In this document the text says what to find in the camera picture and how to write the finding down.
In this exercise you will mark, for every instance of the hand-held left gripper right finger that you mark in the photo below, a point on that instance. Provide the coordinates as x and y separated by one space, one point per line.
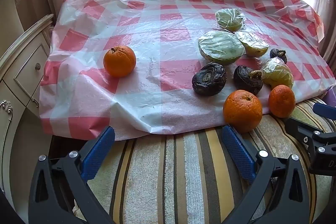
236 148

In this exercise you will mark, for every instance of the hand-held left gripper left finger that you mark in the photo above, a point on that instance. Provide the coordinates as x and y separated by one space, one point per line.
98 153

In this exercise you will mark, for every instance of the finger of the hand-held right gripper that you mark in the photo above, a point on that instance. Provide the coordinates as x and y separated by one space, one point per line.
325 109
302 129

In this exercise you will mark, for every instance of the medium dark dried mangosteen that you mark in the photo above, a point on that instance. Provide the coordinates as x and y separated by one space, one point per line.
246 81

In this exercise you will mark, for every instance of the labelled plastic-wrapped green melon piece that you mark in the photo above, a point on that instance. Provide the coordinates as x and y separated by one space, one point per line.
229 19

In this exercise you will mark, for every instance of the purple cloth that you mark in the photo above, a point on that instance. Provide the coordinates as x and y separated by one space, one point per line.
332 95

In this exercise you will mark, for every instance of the small orange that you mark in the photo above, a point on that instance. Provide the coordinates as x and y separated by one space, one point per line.
282 101

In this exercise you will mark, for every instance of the large orange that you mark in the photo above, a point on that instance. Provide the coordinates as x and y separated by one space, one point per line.
242 111
119 61

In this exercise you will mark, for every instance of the plastic-wrapped yellow pear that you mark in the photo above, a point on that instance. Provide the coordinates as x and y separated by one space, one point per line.
277 74

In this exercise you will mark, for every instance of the striped towel blanket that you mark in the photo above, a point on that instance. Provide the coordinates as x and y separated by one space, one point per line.
170 174

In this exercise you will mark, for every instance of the small dark dried mangosteen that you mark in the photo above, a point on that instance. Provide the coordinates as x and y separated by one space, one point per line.
277 54

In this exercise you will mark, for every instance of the large dark dried mangosteen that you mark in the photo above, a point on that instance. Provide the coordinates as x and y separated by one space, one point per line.
209 79

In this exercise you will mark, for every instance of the plastic-wrapped pale melon piece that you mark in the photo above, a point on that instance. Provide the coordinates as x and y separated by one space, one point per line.
252 43

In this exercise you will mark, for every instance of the large plastic-wrapped green melon half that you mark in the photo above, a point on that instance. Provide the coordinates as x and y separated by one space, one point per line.
220 47

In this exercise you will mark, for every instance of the pale floral lace curtain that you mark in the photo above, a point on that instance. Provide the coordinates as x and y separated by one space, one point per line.
323 3

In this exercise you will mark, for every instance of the round metal drawer knob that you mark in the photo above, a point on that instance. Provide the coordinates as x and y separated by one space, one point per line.
38 66

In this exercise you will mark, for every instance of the cream ornate cabinet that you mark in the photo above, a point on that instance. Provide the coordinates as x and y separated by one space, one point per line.
23 74

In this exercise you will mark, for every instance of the red white checked plastic tablecloth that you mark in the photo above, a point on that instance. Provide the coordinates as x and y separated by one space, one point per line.
162 29

